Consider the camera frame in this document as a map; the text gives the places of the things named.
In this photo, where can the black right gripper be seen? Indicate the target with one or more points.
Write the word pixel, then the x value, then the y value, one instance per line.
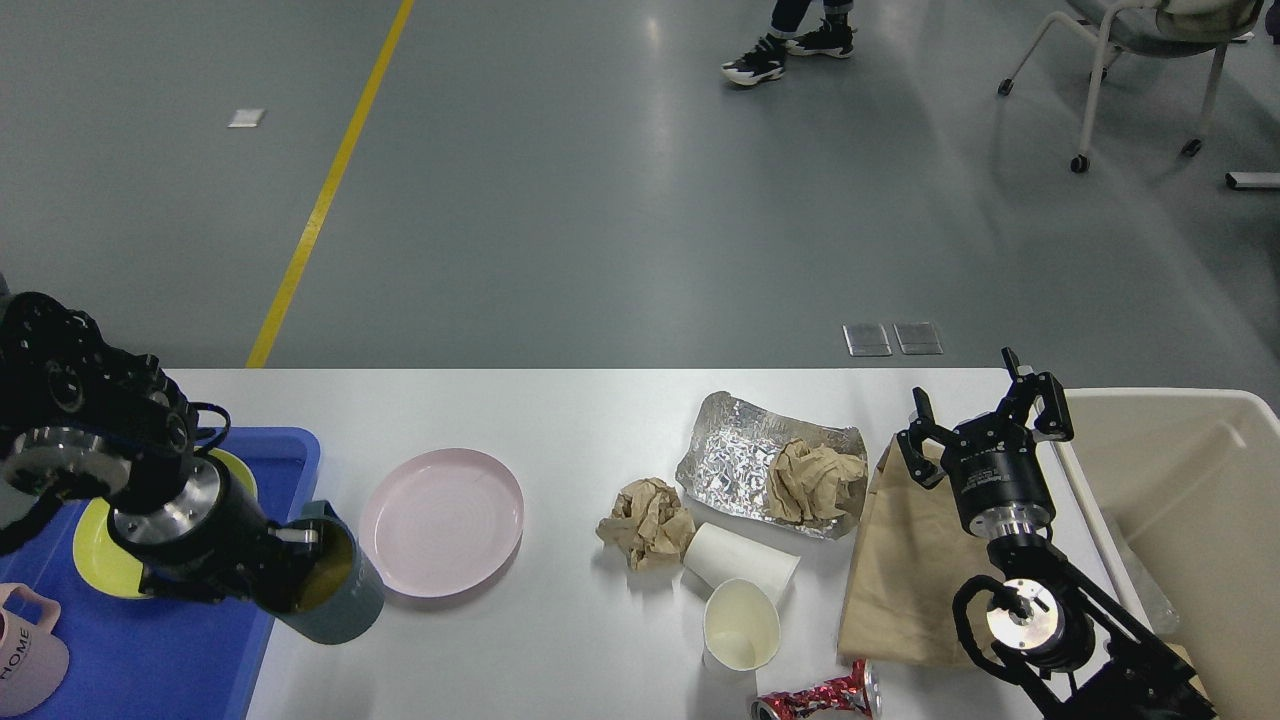
pixel 998 484

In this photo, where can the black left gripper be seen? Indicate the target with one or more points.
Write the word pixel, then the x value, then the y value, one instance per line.
pixel 241 572

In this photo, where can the dark teal HOME mug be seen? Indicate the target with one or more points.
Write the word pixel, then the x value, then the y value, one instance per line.
pixel 337 594

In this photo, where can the pink plate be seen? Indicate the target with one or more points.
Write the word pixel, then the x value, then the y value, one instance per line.
pixel 443 522

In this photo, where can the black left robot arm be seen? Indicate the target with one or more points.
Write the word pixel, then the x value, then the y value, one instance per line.
pixel 82 419

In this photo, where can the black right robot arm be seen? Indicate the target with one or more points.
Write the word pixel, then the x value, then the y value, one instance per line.
pixel 1044 626

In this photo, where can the right metal floor plate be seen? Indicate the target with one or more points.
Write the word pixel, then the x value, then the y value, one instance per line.
pixel 918 338

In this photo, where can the metal floor plate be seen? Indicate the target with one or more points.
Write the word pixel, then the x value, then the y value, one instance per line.
pixel 918 338
pixel 867 340

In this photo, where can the brown paper bag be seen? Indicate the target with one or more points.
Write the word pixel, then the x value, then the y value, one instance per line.
pixel 910 558

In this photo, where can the left metal floor plate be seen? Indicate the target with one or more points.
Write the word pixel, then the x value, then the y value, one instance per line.
pixel 867 340

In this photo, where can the blue plastic tray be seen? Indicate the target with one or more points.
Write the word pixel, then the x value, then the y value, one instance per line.
pixel 140 659

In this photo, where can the yellow-green plate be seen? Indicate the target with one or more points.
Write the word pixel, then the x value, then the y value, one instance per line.
pixel 119 553

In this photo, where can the crumpled brown paper on foil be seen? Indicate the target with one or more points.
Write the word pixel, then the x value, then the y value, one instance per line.
pixel 812 485

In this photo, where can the beige plastic bin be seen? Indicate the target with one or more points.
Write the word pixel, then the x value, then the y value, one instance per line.
pixel 1189 478

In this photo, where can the pink HOME mug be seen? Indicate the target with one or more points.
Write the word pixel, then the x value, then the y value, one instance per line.
pixel 34 662

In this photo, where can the crumpled aluminium foil sheet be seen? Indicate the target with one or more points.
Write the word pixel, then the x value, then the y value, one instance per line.
pixel 732 447

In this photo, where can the crushed red can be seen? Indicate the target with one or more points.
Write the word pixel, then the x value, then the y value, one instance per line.
pixel 856 691

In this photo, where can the white paper cup lying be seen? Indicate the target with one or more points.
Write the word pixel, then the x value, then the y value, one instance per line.
pixel 717 555

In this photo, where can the crumpled brown paper ball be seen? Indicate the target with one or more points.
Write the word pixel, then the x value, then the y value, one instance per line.
pixel 649 524

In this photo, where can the grey bar on floor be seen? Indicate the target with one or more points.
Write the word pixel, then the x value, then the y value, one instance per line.
pixel 1239 180

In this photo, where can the person in black coat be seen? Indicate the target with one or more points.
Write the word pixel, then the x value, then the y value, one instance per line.
pixel 766 60

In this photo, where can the grey office chair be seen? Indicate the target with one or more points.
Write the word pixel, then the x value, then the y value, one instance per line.
pixel 1158 29

